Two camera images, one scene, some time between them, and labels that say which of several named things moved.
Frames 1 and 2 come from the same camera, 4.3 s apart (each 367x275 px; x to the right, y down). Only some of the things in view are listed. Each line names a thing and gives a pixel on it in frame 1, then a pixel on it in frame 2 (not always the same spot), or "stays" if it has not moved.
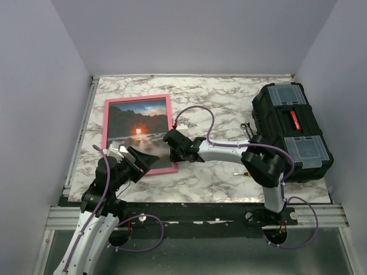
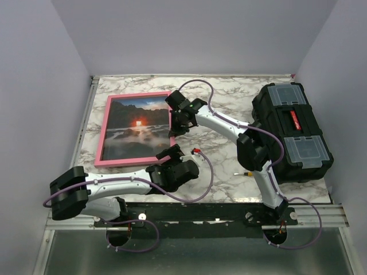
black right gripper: [174, 157] to [176, 132]
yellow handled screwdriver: [245, 173] stays
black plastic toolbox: [284, 118] stays
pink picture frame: [140, 122] stays
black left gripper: [142, 160] to [174, 153]
